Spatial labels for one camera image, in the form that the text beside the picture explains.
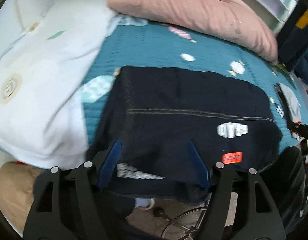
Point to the teal quilted bedspread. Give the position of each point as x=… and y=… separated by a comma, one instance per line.
x=149, y=47

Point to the white shoe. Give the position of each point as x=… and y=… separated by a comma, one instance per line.
x=145, y=203

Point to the dark denim jacket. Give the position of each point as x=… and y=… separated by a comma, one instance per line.
x=184, y=120

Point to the tan cloth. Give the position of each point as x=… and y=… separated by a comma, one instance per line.
x=11, y=195

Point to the navy and grey sweater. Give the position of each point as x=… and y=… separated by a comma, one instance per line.
x=290, y=102

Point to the yellow and navy puffer jacket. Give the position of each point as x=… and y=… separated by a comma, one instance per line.
x=296, y=45

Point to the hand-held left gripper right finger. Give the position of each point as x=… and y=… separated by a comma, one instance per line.
x=199, y=167

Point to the white patterned blanket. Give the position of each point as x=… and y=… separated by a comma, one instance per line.
x=43, y=100

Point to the metal chair base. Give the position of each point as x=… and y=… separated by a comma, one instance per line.
x=180, y=214

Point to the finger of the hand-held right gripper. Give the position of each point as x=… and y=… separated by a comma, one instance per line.
x=302, y=130

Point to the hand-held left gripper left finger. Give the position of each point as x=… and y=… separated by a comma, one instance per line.
x=110, y=165

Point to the green cloth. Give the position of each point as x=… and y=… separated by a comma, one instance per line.
x=281, y=67

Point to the pink quilt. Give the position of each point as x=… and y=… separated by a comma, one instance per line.
x=194, y=12

